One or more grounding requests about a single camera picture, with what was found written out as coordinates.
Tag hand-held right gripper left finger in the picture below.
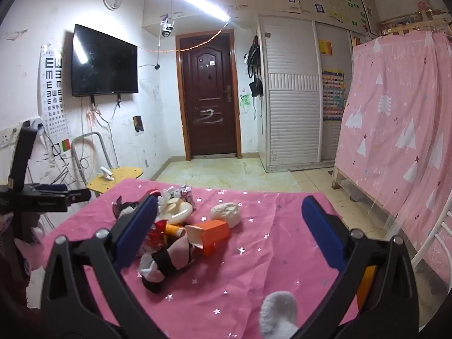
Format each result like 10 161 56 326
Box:
40 194 166 339

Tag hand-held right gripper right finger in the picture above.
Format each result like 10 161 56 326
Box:
302 195 421 339

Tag red yellow wrapper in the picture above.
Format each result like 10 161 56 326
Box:
146 220 170 251

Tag beige mushroom-shaped object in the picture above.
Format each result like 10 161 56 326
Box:
158 198 194 226

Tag clear plastic wrapper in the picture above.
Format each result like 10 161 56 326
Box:
160 184 195 205

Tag yellow bin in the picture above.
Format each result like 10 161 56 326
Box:
357 265 378 311

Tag orange carton box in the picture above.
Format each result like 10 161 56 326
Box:
184 220 231 257

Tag white tissue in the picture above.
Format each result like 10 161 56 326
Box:
210 202 241 228

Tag yellow wooden stool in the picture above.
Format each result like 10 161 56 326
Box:
86 167 144 196

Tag pink star tablecloth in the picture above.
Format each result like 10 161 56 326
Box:
42 178 361 339

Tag yellow folding chair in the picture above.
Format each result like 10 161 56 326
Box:
71 131 119 191

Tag black clamp stand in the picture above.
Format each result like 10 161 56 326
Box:
0 123 92 290

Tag white metal chair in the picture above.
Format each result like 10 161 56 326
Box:
411 208 452 290

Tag white louvred wardrobe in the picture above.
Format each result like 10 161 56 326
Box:
258 14 357 173

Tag pink printed bed curtain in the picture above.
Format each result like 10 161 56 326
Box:
334 30 452 279

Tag dark brown door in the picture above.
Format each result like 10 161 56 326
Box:
175 30 244 160

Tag hanging black bags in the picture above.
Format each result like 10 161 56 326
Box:
246 35 265 97

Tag eye chart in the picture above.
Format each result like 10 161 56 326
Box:
40 44 69 142

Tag colourful wall chart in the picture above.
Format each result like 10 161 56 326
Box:
321 69 345 122

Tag white wall sockets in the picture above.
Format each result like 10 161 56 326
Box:
0 122 22 149

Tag black wall television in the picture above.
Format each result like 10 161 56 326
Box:
71 24 139 97

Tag orange string lights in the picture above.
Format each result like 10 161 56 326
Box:
136 21 232 54

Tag white security camera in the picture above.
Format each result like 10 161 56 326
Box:
160 18 176 38

